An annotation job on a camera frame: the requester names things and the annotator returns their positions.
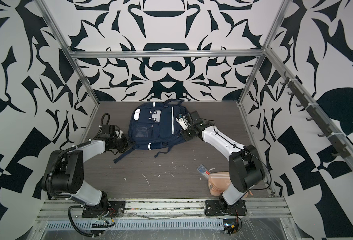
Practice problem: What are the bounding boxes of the green circuit board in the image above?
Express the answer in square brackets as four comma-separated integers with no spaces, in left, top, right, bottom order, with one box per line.
[223,218,243,235]

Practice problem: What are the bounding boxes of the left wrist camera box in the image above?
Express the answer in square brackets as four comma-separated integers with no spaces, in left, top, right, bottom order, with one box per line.
[116,130,127,141]

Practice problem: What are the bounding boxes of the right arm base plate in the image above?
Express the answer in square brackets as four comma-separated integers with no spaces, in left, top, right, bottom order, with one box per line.
[204,200,247,217]

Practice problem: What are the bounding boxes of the clear plastic eraser case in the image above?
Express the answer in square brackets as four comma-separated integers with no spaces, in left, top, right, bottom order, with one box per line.
[197,165,211,180]

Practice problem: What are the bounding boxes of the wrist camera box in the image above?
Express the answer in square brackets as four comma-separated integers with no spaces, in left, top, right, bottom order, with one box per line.
[175,114,189,131]
[116,130,127,141]

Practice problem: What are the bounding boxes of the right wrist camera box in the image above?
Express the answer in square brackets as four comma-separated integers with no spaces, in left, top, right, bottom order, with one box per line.
[175,114,189,131]

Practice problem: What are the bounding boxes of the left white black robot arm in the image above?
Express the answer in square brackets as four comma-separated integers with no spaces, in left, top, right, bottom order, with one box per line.
[41,125,129,206]

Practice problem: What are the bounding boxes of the black corrugated cable hose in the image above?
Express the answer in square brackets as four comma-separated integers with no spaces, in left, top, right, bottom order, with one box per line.
[44,112,114,238]

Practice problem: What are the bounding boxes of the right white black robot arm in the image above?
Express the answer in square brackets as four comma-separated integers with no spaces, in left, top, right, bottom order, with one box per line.
[177,111,266,207]

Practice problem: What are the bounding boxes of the aluminium front rail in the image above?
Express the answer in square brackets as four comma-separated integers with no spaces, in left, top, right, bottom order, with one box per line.
[35,196,292,222]

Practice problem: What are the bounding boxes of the wall hook rack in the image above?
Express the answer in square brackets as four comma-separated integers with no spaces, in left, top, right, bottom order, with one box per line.
[281,74,351,159]

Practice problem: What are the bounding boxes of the aluminium cage frame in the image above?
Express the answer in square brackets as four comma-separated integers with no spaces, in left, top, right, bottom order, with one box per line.
[32,0,353,193]

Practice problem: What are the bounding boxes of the white slotted cable duct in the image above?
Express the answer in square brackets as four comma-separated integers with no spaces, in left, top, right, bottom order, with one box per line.
[44,218,225,231]

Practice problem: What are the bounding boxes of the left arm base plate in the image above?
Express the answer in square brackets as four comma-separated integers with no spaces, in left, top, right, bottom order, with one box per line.
[81,201,126,218]

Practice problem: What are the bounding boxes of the pink fabric pencil pouch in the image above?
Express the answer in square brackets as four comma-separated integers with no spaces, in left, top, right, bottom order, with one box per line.
[208,172,231,197]

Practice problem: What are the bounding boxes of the navy blue student backpack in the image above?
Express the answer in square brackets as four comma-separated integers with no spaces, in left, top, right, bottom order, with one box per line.
[113,99,189,164]

